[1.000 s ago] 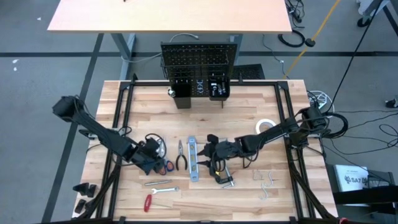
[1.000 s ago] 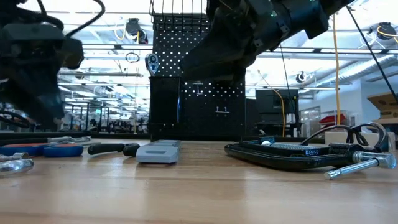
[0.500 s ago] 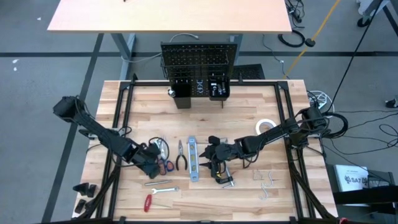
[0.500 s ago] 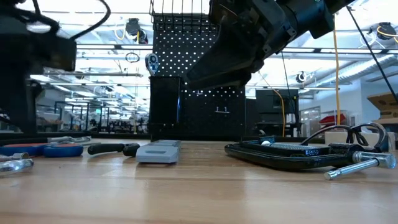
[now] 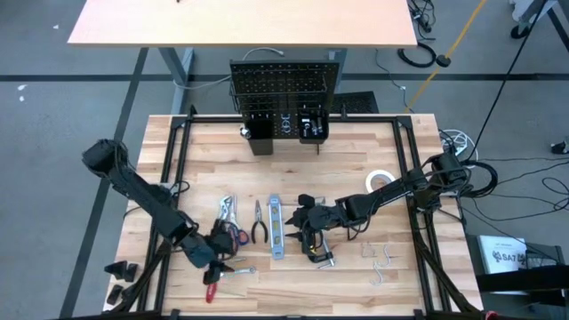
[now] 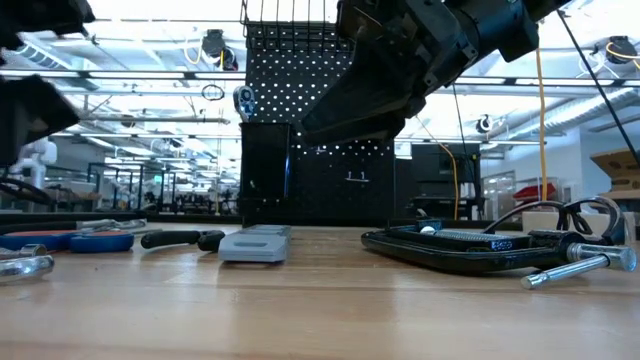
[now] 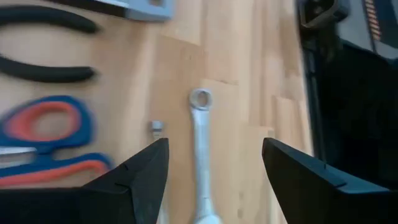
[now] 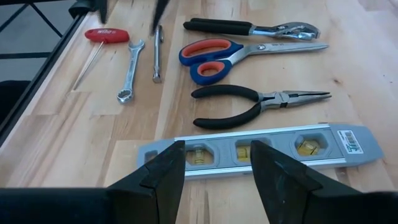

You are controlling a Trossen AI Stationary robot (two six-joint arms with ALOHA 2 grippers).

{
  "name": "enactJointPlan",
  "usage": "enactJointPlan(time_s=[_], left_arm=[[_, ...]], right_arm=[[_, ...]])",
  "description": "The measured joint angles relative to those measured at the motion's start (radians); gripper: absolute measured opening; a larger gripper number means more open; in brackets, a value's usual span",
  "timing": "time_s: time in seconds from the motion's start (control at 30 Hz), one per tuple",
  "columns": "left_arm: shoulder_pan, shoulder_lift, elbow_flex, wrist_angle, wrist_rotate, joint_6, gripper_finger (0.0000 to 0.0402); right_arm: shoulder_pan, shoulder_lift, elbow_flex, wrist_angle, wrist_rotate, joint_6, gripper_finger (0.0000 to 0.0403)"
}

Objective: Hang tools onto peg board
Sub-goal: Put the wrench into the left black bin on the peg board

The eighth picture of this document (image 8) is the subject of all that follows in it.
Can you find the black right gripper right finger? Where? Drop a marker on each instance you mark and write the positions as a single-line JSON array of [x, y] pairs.
[[286, 193]]

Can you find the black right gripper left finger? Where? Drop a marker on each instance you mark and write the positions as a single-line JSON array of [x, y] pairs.
[[161, 193]]

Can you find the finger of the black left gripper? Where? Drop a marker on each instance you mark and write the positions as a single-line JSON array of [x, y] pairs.
[[160, 14], [103, 11]]

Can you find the silver socket extension bar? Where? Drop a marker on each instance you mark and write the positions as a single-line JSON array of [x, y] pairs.
[[157, 56]]

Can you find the silver combination wrench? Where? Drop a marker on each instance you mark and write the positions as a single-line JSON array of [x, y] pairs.
[[132, 68]]

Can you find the grey torpedo level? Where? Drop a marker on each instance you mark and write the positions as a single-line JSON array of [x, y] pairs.
[[224, 165]]

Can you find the black aluminium table frame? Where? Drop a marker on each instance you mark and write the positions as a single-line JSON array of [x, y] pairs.
[[46, 68]]

